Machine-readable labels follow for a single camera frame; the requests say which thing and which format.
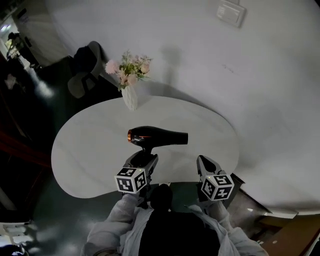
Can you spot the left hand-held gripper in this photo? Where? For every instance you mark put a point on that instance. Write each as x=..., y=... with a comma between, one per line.
x=130, y=181

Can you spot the pink flower bouquet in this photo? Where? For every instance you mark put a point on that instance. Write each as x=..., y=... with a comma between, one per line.
x=130, y=68

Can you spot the white wall switch panel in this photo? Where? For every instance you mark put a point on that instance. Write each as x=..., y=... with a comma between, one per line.
x=230, y=12

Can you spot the black hair dryer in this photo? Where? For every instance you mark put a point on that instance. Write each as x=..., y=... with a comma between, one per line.
x=155, y=136

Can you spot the white ribbed vase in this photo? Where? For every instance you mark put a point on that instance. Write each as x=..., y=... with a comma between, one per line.
x=130, y=98

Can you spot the person's right forearm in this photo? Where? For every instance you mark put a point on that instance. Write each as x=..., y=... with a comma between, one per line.
x=232, y=230

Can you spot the person's left forearm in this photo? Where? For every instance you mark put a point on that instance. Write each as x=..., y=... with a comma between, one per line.
x=110, y=225

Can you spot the person's torso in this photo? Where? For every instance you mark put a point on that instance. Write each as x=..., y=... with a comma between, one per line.
x=175, y=235

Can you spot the white table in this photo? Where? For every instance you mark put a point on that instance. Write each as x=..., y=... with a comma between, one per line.
x=87, y=150

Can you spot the grey chair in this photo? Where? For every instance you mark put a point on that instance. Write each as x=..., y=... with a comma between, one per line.
x=82, y=80

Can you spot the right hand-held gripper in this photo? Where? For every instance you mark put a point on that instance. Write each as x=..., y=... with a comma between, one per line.
x=217, y=186

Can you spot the brown wooden cabinet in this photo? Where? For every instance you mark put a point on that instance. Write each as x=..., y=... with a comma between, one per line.
x=292, y=235

